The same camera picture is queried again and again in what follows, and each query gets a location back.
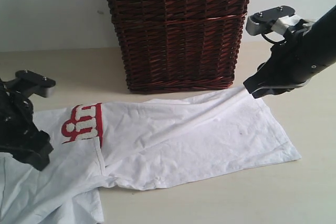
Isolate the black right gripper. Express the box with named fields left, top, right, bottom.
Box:
left=243, top=28, right=328, bottom=99

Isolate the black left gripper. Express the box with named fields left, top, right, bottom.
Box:
left=1, top=80, right=54, bottom=171

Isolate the white t-shirt with red lettering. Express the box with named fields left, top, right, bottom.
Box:
left=1, top=88, right=301, bottom=223

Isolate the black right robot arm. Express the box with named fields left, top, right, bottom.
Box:
left=243, top=5, right=335, bottom=99

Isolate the dark brown wicker basket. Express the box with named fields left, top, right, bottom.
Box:
left=107, top=0, right=249, bottom=93

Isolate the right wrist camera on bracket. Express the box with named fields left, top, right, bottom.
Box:
left=246, top=5, right=316, bottom=44

